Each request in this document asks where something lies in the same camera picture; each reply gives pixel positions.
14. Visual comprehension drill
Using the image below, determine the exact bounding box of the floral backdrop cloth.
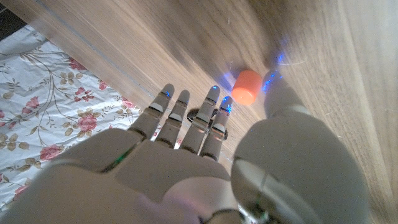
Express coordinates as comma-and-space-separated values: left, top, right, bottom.
0, 24, 147, 215

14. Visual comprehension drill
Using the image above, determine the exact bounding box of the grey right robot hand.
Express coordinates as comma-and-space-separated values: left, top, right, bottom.
0, 70, 371, 224

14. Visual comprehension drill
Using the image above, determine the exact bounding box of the orange glue stick cap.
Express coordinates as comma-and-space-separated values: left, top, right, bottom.
231, 69, 264, 106

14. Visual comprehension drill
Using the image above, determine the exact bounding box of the black round case with strap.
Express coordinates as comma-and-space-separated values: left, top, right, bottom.
187, 108, 229, 141

